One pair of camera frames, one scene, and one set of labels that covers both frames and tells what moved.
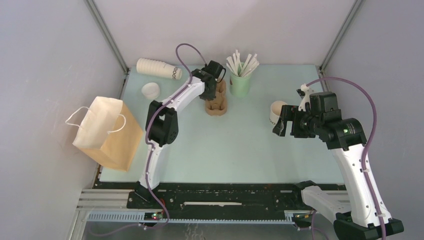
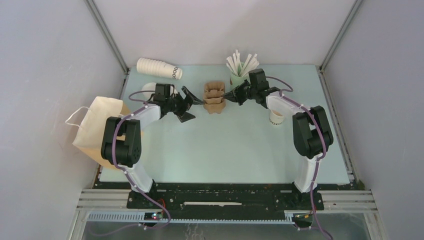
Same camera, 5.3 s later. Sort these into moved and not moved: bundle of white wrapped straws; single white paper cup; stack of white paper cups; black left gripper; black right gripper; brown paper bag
Moved: black left gripper; black right gripper
Not moved: bundle of white wrapped straws; brown paper bag; single white paper cup; stack of white paper cups
